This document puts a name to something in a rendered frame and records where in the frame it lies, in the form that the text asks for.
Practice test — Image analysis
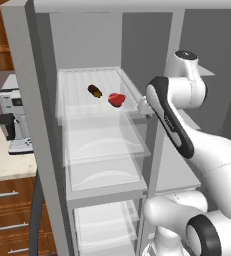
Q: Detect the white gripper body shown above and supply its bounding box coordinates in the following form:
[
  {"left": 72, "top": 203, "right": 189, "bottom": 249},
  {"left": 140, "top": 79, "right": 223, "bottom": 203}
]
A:
[{"left": 137, "top": 95, "right": 154, "bottom": 117}]

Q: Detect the red steak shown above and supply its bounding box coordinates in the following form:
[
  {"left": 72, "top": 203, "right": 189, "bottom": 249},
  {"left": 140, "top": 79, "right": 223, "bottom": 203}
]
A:
[{"left": 107, "top": 92, "right": 127, "bottom": 109}]

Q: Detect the clear fridge drawer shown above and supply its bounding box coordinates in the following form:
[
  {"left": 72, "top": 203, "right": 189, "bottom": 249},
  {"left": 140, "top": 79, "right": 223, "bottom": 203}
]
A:
[
  {"left": 61, "top": 111, "right": 152, "bottom": 168},
  {"left": 65, "top": 156, "right": 149, "bottom": 193}
]

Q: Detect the grey freezer shelf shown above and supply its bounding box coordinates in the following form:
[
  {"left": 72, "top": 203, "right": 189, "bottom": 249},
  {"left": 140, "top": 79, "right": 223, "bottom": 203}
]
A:
[{"left": 154, "top": 133, "right": 202, "bottom": 194}]

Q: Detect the clear glass fridge shelf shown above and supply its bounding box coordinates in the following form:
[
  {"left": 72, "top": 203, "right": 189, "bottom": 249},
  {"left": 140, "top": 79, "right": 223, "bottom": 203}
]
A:
[{"left": 55, "top": 66, "right": 155, "bottom": 126}]

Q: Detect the grey fridge freezer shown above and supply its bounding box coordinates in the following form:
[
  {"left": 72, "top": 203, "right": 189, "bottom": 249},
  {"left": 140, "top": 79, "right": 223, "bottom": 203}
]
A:
[{"left": 25, "top": 0, "right": 231, "bottom": 256}]

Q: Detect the grey fridge door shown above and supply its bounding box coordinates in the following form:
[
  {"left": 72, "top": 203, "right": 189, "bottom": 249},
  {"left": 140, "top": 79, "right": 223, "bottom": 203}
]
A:
[{"left": 0, "top": 0, "right": 71, "bottom": 256}]

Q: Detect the clear fridge bin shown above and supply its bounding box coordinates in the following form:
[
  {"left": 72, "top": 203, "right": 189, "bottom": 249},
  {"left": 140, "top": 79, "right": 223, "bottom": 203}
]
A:
[{"left": 72, "top": 199, "right": 142, "bottom": 255}]

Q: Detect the dark brown food item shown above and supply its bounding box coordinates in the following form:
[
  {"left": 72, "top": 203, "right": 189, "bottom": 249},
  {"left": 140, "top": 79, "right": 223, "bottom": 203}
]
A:
[{"left": 87, "top": 84, "right": 103, "bottom": 99}]

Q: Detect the silver black coffee machine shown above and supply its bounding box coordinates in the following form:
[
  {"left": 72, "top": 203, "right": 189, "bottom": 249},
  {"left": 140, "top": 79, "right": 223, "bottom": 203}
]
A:
[{"left": 0, "top": 73, "right": 35, "bottom": 156}]

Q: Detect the wooden drawer front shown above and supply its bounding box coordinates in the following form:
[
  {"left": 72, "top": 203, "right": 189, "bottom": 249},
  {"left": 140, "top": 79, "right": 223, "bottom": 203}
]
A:
[
  {"left": 0, "top": 234, "right": 57, "bottom": 256},
  {"left": 0, "top": 177, "right": 43, "bottom": 216},
  {"left": 0, "top": 208, "right": 50, "bottom": 243}
]

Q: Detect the dark grey door handle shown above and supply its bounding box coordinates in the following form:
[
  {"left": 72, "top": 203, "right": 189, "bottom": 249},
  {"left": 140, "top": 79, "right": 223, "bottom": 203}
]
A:
[{"left": 28, "top": 169, "right": 45, "bottom": 256}]

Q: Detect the silver drawer handle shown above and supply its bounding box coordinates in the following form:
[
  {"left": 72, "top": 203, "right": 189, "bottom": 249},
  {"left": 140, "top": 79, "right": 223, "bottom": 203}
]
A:
[
  {"left": 0, "top": 190, "right": 20, "bottom": 201},
  {"left": 0, "top": 222, "right": 30, "bottom": 233},
  {"left": 6, "top": 246, "right": 31, "bottom": 255}
]

